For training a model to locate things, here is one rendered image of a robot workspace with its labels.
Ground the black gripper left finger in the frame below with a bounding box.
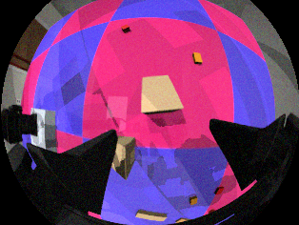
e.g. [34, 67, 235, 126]
[27, 129, 118, 215]

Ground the olive triangular block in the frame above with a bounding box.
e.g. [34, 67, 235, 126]
[111, 135, 135, 180]

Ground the small orange block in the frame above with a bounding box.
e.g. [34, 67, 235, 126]
[190, 196, 198, 205]
[192, 52, 203, 64]

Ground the small red block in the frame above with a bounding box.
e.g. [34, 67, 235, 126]
[215, 186, 224, 194]

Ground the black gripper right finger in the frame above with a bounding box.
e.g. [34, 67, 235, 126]
[209, 113, 287, 191]

